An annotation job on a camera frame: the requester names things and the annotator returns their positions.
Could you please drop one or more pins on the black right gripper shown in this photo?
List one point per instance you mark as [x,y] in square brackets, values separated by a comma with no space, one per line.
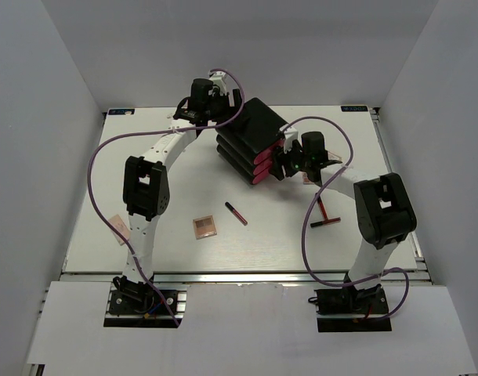
[279,158]

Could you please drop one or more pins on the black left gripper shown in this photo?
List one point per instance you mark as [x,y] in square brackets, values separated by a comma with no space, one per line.
[226,100]

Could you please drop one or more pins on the pink top drawer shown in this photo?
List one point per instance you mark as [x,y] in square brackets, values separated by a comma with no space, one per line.
[265,154]

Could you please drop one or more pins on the black drawer organizer cabinet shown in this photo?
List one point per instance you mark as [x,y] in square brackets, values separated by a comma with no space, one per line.
[257,127]

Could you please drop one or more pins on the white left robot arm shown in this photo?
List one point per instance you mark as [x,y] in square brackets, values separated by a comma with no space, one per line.
[146,189]

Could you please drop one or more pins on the small palette near right arm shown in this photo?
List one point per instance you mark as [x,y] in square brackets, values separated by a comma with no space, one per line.
[332,158]

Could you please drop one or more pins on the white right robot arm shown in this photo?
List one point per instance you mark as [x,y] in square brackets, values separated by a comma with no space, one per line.
[385,215]

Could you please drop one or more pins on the floral pink palette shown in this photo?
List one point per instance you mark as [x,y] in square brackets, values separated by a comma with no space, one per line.
[306,180]

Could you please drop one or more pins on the red lip gloss upright tube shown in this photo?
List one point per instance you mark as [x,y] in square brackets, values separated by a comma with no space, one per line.
[322,208]

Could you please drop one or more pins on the pink bottom drawer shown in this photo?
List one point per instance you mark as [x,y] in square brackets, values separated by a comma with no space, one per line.
[260,177]

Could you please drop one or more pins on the right blue corner label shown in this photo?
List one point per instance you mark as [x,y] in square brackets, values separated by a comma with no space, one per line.
[354,108]

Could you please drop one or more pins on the blue corner label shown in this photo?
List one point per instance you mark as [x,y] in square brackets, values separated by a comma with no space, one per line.
[354,108]
[120,112]

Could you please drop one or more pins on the dark red lip gloss tube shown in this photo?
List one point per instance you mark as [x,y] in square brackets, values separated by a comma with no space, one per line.
[325,222]

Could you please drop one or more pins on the left blue corner label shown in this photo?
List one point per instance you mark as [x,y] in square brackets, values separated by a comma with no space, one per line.
[120,112]

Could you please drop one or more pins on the four-colour eyeshadow palette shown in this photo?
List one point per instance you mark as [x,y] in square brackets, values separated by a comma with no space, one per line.
[204,227]

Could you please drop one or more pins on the pink blush palette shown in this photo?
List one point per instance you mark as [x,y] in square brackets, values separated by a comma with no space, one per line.
[121,232]

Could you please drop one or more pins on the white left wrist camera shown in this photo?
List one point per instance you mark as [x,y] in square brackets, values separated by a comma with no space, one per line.
[218,79]

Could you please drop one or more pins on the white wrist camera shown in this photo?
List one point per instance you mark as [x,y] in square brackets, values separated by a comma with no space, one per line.
[218,79]
[290,135]

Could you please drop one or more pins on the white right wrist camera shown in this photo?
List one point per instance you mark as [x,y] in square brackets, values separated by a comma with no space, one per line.
[290,135]

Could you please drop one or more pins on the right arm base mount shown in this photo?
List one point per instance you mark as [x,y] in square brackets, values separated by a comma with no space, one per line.
[347,310]

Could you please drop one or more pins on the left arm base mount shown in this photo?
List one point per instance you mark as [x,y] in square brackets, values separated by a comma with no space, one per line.
[137,305]

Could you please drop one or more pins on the aluminium table front rail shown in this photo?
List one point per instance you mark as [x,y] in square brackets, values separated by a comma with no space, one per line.
[421,276]

